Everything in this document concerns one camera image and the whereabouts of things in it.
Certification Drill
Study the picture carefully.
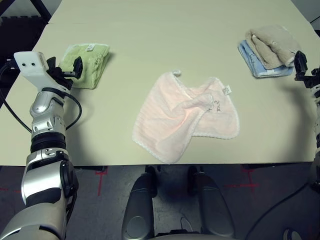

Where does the robot waist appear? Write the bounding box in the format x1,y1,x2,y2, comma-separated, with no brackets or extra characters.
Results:
154,228,203,240

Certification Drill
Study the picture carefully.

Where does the pink embroidered towel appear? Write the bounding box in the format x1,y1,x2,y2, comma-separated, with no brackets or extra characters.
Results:
131,69,241,165

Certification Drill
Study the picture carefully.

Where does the blue folded towel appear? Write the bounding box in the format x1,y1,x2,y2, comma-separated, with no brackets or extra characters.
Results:
237,39,295,78

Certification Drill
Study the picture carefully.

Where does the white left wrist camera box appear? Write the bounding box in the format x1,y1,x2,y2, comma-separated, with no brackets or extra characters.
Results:
13,51,73,92

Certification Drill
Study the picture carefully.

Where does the grey round floor object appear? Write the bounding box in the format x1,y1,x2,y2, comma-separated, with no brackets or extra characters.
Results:
282,228,301,240

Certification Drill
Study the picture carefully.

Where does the beige folded towel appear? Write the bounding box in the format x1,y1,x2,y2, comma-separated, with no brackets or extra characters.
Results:
244,25,302,70

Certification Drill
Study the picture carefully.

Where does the green folded towel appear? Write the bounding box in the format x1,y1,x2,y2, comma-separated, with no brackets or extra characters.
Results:
58,43,111,90

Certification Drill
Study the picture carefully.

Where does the black metal stand bar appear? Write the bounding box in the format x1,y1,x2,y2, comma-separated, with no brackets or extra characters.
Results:
32,0,54,21

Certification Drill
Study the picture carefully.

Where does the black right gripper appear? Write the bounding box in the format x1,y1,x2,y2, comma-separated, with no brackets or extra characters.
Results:
294,50,320,89

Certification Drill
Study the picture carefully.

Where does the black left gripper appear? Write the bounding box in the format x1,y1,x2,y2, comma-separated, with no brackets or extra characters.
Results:
46,56,84,90

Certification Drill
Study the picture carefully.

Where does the black foam floor mat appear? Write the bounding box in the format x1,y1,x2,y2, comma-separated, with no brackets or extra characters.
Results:
0,15,48,66

